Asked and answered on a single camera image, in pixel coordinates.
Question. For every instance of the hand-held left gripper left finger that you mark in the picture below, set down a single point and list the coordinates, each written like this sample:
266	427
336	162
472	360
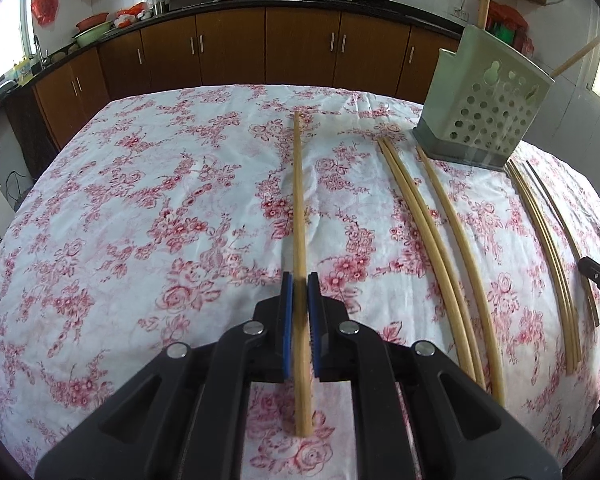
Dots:
287	325

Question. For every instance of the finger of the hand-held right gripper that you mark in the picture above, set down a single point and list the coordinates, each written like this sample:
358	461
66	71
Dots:
589	267

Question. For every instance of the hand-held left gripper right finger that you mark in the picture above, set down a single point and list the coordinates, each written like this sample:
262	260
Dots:
314	325

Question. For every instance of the pale green chopstick holder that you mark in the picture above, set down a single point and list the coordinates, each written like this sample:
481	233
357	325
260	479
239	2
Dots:
480	110

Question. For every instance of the red floral tablecloth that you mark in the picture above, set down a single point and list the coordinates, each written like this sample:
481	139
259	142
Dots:
130	235

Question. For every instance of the red bag covered bottles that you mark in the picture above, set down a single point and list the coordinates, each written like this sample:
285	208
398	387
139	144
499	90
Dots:
507	25

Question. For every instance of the wooden lower cabinets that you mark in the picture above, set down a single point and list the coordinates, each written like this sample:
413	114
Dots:
230	45

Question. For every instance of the red and white bag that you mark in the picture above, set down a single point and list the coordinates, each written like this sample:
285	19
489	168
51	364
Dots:
130	15

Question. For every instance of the green basin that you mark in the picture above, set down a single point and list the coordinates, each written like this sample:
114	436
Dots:
92	36

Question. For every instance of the red basin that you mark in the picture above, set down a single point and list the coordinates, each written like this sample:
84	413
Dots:
92	22

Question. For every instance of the yellow bottle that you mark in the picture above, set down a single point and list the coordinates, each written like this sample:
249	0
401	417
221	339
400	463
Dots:
25	70

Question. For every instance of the metal faucet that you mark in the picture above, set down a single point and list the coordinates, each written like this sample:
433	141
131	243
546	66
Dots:
39	52

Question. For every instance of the red hanging plastic bag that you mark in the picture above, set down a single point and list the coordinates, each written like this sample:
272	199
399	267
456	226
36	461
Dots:
46	5

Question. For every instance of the white wall socket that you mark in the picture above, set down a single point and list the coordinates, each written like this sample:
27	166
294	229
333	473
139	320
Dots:
460	11

